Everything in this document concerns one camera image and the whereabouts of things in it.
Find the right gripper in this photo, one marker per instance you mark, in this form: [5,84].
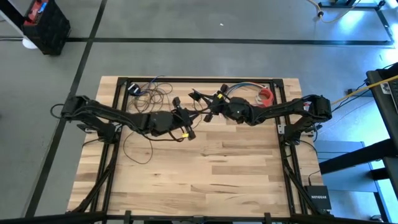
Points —
[237,109]

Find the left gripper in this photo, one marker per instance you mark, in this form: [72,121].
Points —
[164,123]

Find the black plastic spool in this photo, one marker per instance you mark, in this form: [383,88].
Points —
[193,95]

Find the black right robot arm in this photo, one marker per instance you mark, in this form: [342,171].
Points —
[280,109]

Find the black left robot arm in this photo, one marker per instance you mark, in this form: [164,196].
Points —
[102,112]

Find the red tape dispenser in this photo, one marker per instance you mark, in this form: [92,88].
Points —
[266,93]

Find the black overhead gantry bar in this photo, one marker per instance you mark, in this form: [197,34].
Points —
[199,219]

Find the black Netgear box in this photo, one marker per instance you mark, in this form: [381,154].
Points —
[317,197]

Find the black floor box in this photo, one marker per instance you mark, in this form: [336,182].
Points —
[49,31]

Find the black leg desk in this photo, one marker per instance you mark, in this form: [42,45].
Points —
[345,3]
[385,102]

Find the white tower fan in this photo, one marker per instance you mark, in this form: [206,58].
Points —
[29,43]

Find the blue round camera mount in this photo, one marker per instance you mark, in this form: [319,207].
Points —
[134,89]

